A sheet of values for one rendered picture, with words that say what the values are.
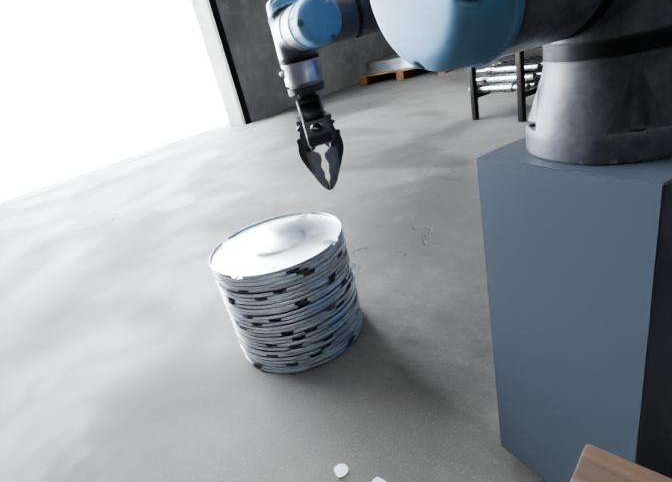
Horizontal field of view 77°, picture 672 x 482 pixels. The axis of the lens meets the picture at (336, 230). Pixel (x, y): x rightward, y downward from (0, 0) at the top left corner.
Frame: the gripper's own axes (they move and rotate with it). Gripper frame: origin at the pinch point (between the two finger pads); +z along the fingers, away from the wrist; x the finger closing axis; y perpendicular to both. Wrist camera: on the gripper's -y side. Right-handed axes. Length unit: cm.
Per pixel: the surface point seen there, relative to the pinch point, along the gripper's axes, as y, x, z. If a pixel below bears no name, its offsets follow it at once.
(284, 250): -5.7, 12.3, 9.3
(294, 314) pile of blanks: -13.0, 13.2, 19.9
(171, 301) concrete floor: 32, 53, 33
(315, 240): -4.0, 5.7, 9.6
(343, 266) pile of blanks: -5.4, 1.4, 16.4
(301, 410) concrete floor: -24.1, 15.8, 33.3
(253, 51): 422, 27, -38
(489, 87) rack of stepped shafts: 153, -107, 14
